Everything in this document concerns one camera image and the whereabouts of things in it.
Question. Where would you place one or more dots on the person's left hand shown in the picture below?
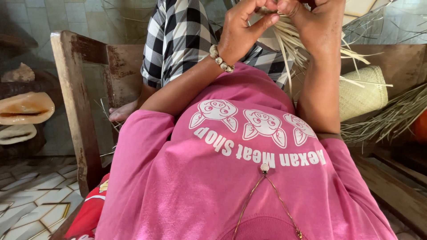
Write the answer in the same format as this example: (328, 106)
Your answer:
(238, 31)

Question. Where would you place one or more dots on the person's right hand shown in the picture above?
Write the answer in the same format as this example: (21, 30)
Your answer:
(320, 26)

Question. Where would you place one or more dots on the person's right fingers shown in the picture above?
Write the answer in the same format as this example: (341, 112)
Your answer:
(287, 7)

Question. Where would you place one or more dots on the bundle of pale straw strips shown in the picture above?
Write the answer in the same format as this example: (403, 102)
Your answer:
(293, 43)

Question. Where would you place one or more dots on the woven pale straw basket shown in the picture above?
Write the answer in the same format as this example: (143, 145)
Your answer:
(363, 91)

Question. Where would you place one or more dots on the heap of dried straw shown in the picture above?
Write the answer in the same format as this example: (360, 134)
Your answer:
(390, 118)

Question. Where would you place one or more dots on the pink printed shirt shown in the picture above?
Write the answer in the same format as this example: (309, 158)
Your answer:
(233, 173)

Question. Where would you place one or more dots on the orange round object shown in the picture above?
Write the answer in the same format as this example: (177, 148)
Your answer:
(422, 126)

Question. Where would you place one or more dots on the person's bare foot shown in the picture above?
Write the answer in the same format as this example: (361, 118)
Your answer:
(122, 111)

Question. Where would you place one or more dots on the brown wooden bench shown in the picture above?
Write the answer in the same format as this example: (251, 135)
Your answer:
(76, 100)

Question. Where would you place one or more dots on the rough grey shell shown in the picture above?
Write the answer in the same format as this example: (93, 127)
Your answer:
(20, 74)

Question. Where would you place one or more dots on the large orange conch shell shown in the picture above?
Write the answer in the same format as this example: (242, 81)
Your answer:
(25, 106)

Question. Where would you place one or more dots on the red printed cloth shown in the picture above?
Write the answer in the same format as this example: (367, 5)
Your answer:
(88, 213)

